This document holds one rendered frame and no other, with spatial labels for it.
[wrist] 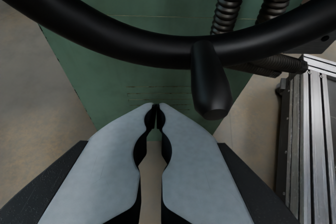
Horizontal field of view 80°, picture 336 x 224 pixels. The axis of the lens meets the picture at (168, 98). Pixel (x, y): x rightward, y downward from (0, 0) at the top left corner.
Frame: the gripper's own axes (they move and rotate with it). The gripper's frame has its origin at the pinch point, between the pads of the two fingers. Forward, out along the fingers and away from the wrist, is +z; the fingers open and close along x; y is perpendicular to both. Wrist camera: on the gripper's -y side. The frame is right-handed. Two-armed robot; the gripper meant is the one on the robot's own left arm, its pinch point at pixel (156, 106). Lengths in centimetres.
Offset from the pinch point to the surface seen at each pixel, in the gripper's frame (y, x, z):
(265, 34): -3.6, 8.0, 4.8
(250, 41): -3.0, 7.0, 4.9
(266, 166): 55, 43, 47
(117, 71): 10.4, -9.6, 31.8
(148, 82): 13.9, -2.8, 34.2
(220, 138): 49, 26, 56
